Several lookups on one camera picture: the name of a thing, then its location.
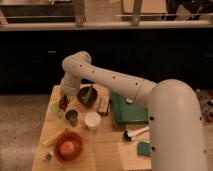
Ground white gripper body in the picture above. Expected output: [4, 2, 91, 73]
[60, 78, 80, 96]

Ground dark purple grapes bunch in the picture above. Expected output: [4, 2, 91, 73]
[59, 95, 69, 110]

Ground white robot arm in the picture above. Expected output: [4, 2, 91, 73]
[61, 51, 208, 171]

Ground metal cup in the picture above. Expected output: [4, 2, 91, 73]
[65, 110, 78, 126]

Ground white cup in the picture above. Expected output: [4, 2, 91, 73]
[84, 112, 101, 130]

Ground green utensil in bowl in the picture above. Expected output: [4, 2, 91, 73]
[84, 84, 93, 102]

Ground dark brown bowl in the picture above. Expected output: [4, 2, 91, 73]
[77, 86, 98, 108]

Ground orange bowl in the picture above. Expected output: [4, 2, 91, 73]
[53, 130, 83, 162]

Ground green plastic tray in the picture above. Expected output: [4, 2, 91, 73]
[112, 93, 148, 124]

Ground yellow banana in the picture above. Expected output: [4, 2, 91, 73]
[42, 130, 64, 147]

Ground orange fruit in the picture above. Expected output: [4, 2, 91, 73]
[60, 141, 74, 157]

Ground black and white dish brush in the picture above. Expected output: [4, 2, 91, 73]
[123, 126, 149, 141]

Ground small striped packet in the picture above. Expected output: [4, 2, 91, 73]
[44, 151, 53, 162]

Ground green sponge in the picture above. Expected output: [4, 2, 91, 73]
[137, 142, 151, 157]

